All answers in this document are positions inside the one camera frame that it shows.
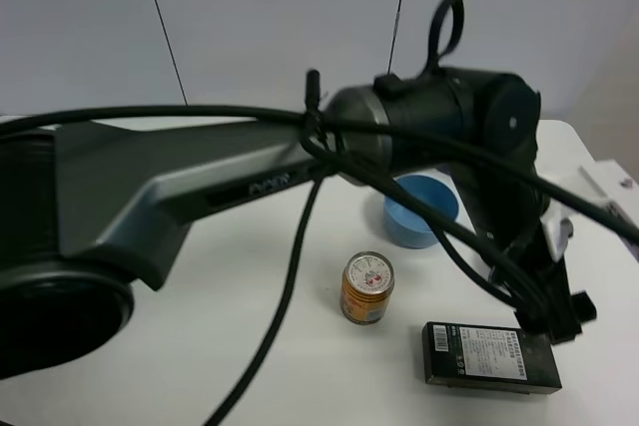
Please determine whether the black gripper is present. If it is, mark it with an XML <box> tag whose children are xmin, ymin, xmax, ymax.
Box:
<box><xmin>491</xmin><ymin>219</ymin><xmax>597</xmax><ymax>345</ymax></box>

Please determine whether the dark green rectangular box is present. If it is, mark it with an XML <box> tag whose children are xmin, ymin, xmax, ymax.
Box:
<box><xmin>421</xmin><ymin>321</ymin><xmax>562</xmax><ymax>395</ymax></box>

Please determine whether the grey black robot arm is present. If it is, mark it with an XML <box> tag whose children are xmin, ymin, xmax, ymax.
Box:
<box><xmin>1</xmin><ymin>67</ymin><xmax>597</xmax><ymax>378</ymax></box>

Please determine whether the light blue bowl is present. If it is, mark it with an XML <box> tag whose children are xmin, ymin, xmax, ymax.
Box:
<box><xmin>382</xmin><ymin>174</ymin><xmax>460</xmax><ymax>250</ymax></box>

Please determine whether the orange drink can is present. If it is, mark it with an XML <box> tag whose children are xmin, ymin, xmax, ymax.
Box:
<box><xmin>339</xmin><ymin>251</ymin><xmax>395</xmax><ymax>325</ymax></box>

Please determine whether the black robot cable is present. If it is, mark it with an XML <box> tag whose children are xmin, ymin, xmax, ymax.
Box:
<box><xmin>0</xmin><ymin>0</ymin><xmax>639</xmax><ymax>426</ymax></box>

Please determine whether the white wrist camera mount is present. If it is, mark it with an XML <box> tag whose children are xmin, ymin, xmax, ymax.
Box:
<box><xmin>540</xmin><ymin>160</ymin><xmax>638</xmax><ymax>262</ymax></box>

